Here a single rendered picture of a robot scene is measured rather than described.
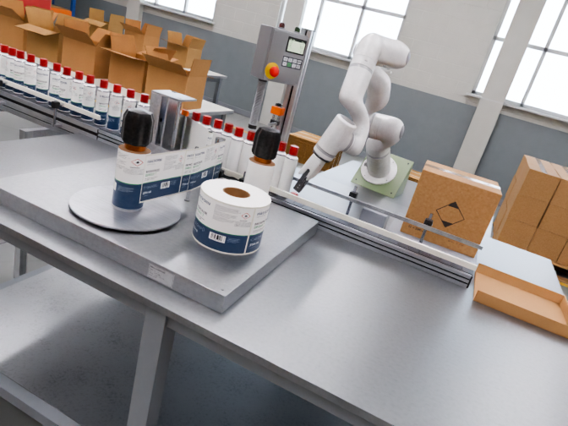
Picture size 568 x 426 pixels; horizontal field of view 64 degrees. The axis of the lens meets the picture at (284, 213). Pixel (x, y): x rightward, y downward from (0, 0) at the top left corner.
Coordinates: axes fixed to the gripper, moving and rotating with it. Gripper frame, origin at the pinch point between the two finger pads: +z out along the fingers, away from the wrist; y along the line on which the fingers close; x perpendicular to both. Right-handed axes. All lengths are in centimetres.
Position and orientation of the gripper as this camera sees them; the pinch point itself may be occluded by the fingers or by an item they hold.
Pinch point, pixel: (299, 186)
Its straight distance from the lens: 177.1
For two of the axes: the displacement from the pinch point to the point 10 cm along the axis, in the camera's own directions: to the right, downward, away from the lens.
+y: -4.0, 2.5, -8.8
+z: -5.3, 7.3, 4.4
